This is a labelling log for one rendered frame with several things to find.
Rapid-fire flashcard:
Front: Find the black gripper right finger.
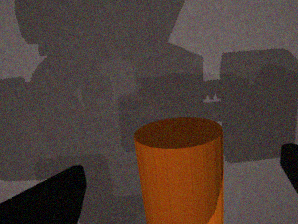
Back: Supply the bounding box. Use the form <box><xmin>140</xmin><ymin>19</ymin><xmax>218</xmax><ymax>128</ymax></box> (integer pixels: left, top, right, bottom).
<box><xmin>281</xmin><ymin>144</ymin><xmax>298</xmax><ymax>193</ymax></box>

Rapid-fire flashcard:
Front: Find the orange knob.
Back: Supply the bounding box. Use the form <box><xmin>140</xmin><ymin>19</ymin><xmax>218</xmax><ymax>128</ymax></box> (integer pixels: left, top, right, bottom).
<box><xmin>133</xmin><ymin>117</ymin><xmax>225</xmax><ymax>224</ymax></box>

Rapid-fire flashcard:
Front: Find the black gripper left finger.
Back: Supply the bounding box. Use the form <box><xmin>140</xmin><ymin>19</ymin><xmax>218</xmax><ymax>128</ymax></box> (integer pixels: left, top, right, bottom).
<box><xmin>0</xmin><ymin>165</ymin><xmax>86</xmax><ymax>224</ymax></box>

